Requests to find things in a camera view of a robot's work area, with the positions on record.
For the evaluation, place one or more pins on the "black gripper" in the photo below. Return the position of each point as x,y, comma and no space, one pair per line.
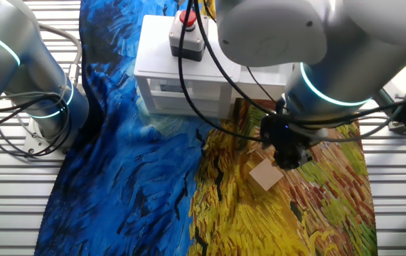
281,133

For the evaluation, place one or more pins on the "wooden block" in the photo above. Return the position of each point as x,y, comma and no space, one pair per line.
266,174

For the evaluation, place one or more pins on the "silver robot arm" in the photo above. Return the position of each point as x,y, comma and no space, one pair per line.
295,35

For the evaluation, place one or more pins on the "painted wheatfield print cloth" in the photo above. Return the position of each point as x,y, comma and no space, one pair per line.
259,213

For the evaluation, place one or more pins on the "grey box with red button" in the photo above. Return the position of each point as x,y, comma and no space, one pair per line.
188,37

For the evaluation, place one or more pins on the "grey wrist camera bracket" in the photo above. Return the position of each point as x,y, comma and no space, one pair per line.
384,99

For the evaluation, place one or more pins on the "metal camera base bracket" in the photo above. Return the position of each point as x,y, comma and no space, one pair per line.
398,124

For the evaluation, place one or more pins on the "white drawer cabinet frame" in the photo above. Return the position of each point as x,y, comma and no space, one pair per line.
156,46

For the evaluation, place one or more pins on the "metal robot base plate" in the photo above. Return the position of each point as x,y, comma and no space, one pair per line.
28,142

